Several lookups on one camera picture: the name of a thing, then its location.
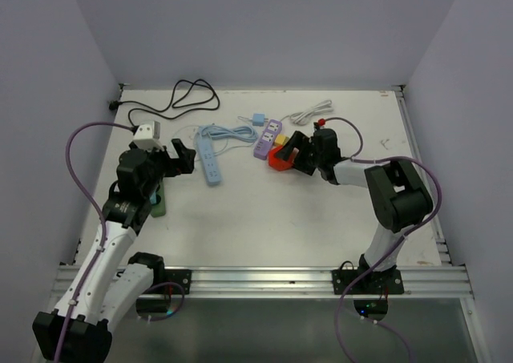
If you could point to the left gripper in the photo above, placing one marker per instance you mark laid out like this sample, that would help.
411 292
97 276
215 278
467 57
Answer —
183 165

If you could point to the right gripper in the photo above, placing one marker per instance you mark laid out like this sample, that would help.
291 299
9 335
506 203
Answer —
297 139

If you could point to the yellow plug adapter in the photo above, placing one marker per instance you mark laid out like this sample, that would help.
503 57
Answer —
281 140

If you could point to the red cube socket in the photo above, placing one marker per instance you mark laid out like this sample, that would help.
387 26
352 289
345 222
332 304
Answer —
279 164

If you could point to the light blue power strip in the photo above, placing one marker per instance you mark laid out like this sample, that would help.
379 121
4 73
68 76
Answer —
208 160

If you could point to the blue plug charger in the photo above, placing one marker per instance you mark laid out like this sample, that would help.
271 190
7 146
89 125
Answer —
259 119

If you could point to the green power strip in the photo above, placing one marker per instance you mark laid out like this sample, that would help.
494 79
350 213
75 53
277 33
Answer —
159 209

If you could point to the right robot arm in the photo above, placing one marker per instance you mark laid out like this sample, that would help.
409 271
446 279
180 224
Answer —
399 198

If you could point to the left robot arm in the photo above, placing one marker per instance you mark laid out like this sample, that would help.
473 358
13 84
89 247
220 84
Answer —
80 327

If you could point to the purple power strip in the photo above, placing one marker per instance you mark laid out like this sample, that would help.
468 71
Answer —
265 143

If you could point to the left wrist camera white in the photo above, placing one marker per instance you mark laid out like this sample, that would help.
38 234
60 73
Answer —
147 137

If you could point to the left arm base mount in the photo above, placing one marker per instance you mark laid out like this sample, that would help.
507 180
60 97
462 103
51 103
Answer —
165 281

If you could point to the right aluminium side rail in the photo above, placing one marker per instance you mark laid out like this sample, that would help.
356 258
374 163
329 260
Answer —
434 223

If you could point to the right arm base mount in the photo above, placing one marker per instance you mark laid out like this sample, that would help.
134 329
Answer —
375 283

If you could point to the aluminium front rail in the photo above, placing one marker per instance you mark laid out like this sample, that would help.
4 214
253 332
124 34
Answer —
425 282

